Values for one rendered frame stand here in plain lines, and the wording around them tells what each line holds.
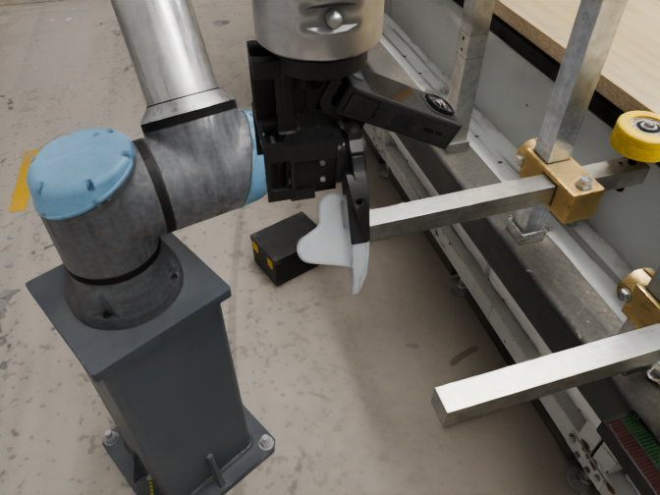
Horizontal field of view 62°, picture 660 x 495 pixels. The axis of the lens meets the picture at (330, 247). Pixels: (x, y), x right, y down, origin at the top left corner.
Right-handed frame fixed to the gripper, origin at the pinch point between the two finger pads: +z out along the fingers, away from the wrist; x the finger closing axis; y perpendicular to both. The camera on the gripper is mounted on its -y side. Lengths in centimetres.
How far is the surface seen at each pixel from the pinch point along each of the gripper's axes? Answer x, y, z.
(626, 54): -36, -57, 4
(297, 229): -90, -9, 82
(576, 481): -1, -59, 93
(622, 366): 12.8, -28.1, 13.4
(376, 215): -12.4, -7.8, 9.4
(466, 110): -43, -34, 15
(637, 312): 6.3, -34.7, 13.9
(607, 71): -31, -51, 4
